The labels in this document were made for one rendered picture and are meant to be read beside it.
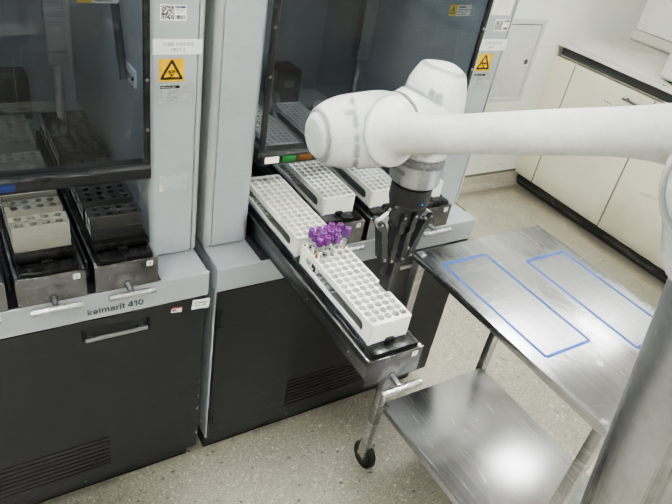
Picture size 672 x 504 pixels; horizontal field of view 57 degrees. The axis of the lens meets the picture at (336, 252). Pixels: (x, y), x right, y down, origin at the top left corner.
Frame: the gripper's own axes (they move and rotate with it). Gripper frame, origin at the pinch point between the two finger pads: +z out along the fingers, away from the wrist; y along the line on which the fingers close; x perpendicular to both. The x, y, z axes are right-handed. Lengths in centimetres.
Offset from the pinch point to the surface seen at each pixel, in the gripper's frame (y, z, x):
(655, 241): -229, 76, -58
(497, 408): -60, 67, -2
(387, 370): 1.4, 18.3, 8.2
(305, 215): -2.5, 9.2, -36.6
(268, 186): 0, 9, -52
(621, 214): -229, 73, -81
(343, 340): 6.8, 16.4, -0.9
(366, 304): 2.4, 8.5, -1.6
